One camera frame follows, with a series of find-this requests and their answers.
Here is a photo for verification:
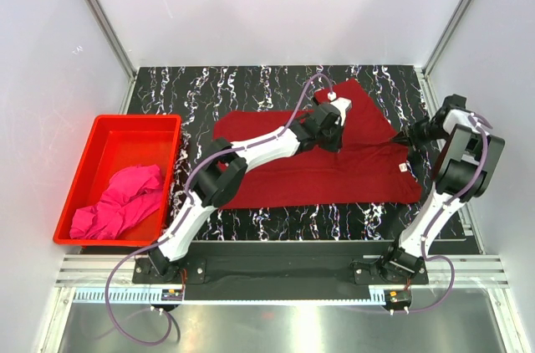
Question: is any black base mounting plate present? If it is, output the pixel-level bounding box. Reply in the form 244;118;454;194
132;243;429;302

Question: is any dark red t shirt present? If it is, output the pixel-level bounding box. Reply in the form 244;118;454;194
226;79;422;209

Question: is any pink t shirt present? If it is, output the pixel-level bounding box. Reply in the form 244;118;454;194
69;165;164;240

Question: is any left aluminium frame post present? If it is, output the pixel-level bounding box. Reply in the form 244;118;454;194
58;0;138;80

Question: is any red plastic bin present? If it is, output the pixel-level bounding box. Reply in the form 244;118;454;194
53;115;181;247

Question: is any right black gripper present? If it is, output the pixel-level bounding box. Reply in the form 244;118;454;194
391;115;448;151

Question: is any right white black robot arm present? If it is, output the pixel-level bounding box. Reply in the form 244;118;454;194
377;94;506;284

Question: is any aluminium frame post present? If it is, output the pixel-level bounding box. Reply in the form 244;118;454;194
58;0;138;80
421;0;475;78

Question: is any aluminium rail front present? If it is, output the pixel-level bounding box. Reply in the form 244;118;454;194
55;254;508;305

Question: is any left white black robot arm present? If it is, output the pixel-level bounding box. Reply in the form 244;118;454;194
148;114;345;283

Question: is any right aluminium frame post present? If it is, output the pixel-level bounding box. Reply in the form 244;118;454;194
421;0;475;78

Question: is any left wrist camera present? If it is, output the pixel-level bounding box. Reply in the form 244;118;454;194
313;97;352;130

